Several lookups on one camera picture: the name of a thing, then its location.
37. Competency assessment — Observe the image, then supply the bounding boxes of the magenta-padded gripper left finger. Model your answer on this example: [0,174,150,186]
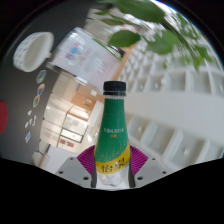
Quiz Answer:
[54,144,98,188]

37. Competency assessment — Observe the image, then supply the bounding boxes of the green potted plant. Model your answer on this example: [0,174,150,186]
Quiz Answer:
[93,0,214,73]

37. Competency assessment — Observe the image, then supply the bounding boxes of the small white stickers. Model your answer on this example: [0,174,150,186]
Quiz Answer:
[24,114,38,130]

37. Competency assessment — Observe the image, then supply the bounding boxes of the green yellow drink bottle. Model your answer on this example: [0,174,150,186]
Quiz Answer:
[94,80,132,190]

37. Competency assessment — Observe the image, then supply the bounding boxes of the round colourful sticker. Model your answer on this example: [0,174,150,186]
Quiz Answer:
[32,95,41,109]
[36,83,46,97]

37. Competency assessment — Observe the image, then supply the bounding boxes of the flat round red coaster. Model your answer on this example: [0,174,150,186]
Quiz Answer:
[0,101,9,135]

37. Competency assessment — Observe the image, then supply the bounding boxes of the blue card sticker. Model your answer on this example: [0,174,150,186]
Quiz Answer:
[24,131,32,144]

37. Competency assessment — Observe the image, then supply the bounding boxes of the ceiling lights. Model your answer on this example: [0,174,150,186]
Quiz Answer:
[133,49,224,158]

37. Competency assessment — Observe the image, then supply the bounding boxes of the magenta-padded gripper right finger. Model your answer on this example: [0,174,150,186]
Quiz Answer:
[128,144,171,188]

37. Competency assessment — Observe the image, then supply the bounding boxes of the dark sticker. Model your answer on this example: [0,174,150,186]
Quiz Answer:
[35,69,47,84]

